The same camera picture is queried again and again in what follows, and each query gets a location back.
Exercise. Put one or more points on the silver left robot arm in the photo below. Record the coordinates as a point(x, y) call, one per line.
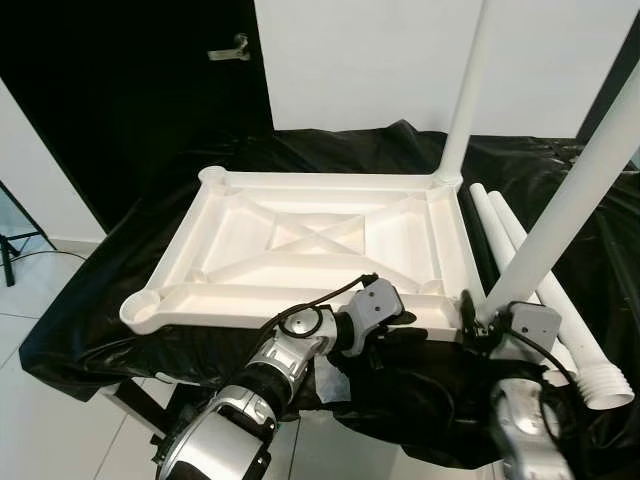
point(270, 370)

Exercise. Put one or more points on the black plastic cover sheet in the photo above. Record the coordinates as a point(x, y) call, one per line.
point(90, 320)

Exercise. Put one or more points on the black door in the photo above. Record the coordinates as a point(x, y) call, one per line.
point(120, 90)

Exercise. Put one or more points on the black tripod stand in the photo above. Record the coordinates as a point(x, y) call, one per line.
point(10, 250)

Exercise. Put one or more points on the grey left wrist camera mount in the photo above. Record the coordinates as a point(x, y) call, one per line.
point(378, 305)

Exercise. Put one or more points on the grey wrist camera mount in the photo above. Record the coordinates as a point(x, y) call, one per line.
point(378, 305)
point(530, 325)

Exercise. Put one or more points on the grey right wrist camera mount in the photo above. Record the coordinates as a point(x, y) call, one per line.
point(530, 325)

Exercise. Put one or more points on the black wall pillar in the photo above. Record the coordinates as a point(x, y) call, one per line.
point(610, 85)

